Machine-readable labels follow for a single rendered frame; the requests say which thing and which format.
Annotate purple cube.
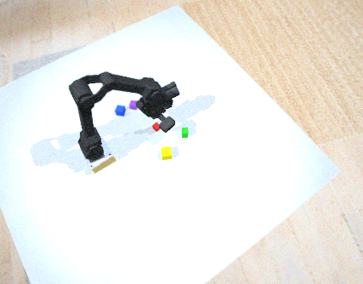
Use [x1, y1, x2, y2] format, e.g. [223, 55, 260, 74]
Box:
[129, 100, 137, 110]

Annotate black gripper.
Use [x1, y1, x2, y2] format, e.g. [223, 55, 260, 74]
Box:
[135, 99, 175, 133]

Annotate red block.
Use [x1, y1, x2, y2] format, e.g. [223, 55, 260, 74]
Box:
[152, 122, 159, 131]

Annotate blue block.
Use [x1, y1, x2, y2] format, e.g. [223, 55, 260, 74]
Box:
[115, 105, 126, 116]

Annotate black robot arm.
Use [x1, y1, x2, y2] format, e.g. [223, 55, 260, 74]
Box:
[68, 71, 180, 163]

